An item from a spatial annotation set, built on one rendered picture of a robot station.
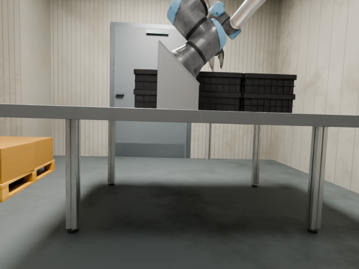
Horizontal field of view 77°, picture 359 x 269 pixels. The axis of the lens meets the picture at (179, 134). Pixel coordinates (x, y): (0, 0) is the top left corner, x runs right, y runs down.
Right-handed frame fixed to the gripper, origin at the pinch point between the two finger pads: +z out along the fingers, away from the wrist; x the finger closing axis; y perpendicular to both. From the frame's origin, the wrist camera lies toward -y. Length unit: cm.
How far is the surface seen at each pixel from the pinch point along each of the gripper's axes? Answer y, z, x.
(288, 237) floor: -18, 104, -31
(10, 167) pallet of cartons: 38, 58, 164
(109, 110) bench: -75, 25, 48
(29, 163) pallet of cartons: 66, 60, 167
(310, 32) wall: 160, -66, -159
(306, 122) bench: -72, 34, -13
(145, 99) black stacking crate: -19, 18, 44
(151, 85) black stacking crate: -19.0, 10.7, 39.7
